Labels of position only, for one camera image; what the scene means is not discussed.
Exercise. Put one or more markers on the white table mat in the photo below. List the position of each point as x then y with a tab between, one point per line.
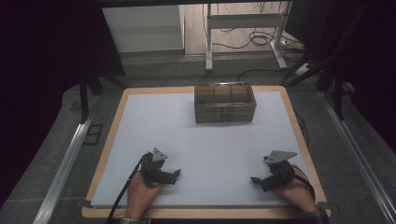
214	146

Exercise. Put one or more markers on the person's left hand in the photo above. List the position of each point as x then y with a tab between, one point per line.
141	194

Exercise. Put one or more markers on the white cabinet panel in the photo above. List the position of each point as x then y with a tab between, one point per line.
143	28

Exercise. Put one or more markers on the grey table corner clamp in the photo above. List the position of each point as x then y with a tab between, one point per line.
84	203
327	206

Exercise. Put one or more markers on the person's right hand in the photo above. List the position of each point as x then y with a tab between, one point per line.
295	193

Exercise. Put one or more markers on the brown transparent drawer box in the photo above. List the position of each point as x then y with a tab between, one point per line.
224	102

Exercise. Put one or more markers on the black metal stand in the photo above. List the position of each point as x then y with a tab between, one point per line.
85	93
337	93

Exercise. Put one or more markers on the aluminium rail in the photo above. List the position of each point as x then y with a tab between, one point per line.
63	172
358	155

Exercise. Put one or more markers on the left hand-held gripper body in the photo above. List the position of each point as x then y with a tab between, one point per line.
155	169

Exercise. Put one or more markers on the dark curtain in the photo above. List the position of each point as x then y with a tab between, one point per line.
367	56
46	46

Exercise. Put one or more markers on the white metal desk frame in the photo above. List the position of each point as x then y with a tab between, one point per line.
244	20

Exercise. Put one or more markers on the white power strip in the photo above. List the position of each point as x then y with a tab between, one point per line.
302	70

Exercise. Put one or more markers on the person's right sleeve cuff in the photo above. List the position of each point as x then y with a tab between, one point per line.
315	216

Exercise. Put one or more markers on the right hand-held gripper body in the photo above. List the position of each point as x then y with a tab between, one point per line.
278	174

